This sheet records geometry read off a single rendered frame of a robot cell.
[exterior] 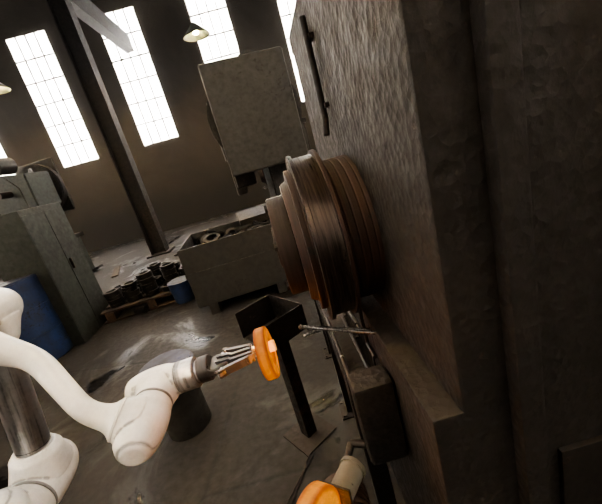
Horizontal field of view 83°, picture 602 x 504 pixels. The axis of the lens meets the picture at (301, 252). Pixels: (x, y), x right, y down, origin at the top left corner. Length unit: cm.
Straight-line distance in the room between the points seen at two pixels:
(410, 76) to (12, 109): 1277
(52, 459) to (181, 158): 1017
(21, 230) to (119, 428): 345
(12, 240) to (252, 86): 278
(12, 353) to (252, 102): 291
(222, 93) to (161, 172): 801
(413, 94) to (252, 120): 309
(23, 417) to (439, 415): 124
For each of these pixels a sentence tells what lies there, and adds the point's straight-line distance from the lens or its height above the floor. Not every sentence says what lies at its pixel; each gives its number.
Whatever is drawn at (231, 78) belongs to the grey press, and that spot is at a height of 212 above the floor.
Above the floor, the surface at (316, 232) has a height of 118.
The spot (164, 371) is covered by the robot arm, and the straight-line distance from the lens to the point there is 109.
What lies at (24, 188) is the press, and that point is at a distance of 858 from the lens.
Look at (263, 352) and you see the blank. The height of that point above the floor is 87.
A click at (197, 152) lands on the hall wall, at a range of 1112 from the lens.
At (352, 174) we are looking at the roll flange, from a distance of 83.
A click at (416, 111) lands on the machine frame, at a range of 50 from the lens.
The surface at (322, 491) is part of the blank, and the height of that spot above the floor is 77.
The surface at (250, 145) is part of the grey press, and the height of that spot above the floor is 150.
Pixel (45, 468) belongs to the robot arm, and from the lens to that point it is 154.
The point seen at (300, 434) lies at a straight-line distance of 196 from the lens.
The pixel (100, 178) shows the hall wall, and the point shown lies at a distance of 1202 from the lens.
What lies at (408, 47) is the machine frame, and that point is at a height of 144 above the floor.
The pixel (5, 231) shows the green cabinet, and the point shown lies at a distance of 436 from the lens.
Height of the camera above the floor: 136
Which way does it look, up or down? 17 degrees down
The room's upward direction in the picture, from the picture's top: 16 degrees counter-clockwise
